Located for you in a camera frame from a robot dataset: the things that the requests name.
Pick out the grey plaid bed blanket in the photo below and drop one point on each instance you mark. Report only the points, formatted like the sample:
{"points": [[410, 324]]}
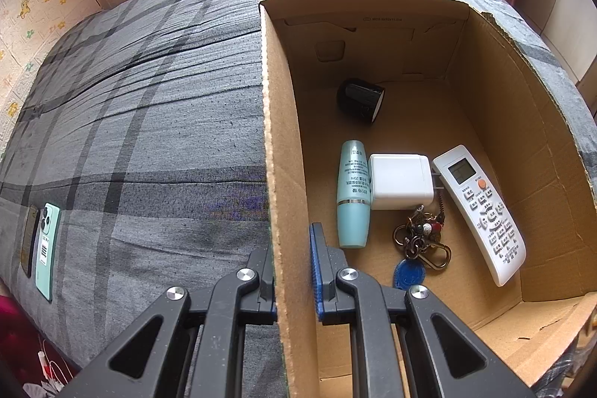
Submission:
{"points": [[140, 123]]}

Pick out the black phone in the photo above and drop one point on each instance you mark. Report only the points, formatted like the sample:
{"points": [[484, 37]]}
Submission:
{"points": [[29, 239]]}

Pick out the keyring with blue fob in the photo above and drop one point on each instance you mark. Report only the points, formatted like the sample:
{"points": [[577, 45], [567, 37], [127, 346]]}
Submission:
{"points": [[409, 274]]}

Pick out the black round jar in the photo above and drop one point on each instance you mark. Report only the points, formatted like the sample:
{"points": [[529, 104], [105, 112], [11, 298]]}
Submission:
{"points": [[361, 102]]}

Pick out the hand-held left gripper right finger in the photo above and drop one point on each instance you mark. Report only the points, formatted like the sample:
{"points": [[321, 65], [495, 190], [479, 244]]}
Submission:
{"points": [[317, 272]]}

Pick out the white remote control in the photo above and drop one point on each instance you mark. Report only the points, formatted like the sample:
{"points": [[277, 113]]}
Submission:
{"points": [[485, 221]]}

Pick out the mint green phone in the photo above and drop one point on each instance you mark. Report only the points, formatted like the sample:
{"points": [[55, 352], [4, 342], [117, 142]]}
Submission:
{"points": [[48, 251]]}

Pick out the large white charger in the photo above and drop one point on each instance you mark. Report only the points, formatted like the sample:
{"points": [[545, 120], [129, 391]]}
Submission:
{"points": [[401, 181]]}

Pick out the cardboard box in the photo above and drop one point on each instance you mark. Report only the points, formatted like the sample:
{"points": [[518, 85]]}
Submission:
{"points": [[489, 90]]}

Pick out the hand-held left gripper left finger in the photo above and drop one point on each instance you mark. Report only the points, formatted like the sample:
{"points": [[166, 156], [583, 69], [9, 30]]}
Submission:
{"points": [[267, 284]]}

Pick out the beige wardrobe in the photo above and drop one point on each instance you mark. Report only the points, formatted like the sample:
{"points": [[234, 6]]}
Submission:
{"points": [[559, 20]]}

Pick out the teal cosmetic bottle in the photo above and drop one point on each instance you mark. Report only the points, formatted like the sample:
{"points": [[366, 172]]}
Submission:
{"points": [[353, 197]]}

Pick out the dark red cloth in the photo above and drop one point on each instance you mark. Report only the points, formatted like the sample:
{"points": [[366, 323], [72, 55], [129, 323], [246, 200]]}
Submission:
{"points": [[28, 328]]}

